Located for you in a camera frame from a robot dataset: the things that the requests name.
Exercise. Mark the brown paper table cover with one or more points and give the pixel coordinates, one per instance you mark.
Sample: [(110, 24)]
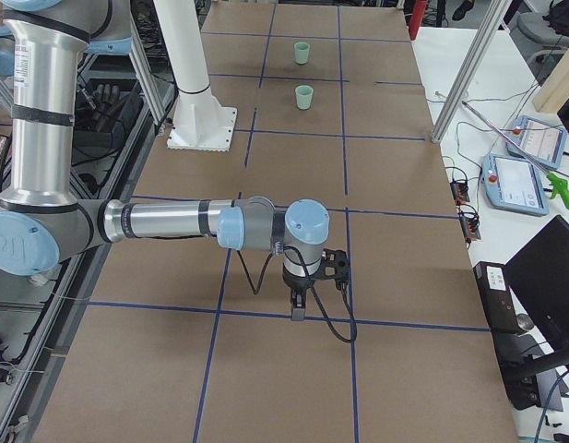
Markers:
[(175, 348)]

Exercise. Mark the aluminium frame post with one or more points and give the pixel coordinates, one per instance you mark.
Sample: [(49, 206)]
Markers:
[(478, 48)]

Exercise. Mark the black orange connector block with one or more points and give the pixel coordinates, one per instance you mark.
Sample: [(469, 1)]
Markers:
[(470, 223), (459, 185)]

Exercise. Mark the far black orange connector block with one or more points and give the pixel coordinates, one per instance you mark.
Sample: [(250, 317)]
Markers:
[(459, 185)]

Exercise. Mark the red fire extinguisher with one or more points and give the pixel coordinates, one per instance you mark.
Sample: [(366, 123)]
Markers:
[(416, 18)]

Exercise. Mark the near black orange connector block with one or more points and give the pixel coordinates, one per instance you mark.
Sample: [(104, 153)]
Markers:
[(470, 223)]

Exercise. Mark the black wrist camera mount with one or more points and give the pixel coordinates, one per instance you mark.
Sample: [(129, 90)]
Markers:
[(334, 265)]

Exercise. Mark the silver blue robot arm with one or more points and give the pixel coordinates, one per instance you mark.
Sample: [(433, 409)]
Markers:
[(42, 223)]

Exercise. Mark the thin metal rod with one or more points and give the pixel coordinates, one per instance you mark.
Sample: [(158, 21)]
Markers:
[(509, 140)]

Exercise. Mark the far teach pendant tablet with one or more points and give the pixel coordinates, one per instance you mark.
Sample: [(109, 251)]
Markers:
[(542, 140)]

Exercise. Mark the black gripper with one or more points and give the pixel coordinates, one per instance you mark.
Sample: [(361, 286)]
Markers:
[(295, 282)]

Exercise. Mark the green plastic spray gun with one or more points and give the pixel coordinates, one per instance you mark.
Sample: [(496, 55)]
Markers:
[(559, 188)]

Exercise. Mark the grey office chair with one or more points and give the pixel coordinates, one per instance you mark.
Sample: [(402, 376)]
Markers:
[(549, 30)]

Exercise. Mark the wooden board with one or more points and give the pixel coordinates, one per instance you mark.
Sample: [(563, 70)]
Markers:
[(554, 92)]

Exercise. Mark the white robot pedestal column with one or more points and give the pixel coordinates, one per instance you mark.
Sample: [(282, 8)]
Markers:
[(199, 121)]

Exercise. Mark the teach pendant tablet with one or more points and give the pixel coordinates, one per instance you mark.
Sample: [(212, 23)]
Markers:
[(542, 140), (513, 184)]

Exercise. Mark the black monitor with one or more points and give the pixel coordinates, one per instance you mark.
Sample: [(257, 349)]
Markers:
[(538, 274)]

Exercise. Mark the near teach pendant tablet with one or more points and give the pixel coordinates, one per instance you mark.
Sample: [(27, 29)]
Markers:
[(513, 184)]

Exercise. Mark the black box with label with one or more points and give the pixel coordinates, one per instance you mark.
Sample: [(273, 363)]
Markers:
[(496, 298)]

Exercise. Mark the mint green cup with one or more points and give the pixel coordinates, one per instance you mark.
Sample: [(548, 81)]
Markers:
[(301, 52), (304, 95)]

